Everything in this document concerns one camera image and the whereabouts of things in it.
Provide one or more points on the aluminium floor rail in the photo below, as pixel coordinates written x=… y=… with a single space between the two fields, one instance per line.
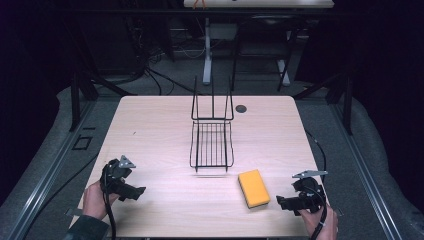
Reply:
x=46 y=180
x=366 y=173

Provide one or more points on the black metal chair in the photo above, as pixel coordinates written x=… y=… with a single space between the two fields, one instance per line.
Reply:
x=263 y=50

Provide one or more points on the round black table grommet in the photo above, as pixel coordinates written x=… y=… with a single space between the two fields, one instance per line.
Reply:
x=240 y=108

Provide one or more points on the yellow sponge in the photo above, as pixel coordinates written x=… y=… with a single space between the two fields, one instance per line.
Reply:
x=254 y=188

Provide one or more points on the person's right hand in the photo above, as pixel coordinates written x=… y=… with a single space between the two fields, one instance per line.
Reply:
x=325 y=225

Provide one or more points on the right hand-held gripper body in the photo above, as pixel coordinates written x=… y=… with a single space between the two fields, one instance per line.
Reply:
x=310 y=195

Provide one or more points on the white desk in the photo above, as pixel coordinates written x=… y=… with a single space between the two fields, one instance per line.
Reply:
x=260 y=3

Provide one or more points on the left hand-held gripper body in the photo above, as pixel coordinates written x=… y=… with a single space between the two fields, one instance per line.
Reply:
x=115 y=173

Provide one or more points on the black metal frame post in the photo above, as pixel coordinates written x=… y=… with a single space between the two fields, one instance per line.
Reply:
x=348 y=103
x=74 y=100

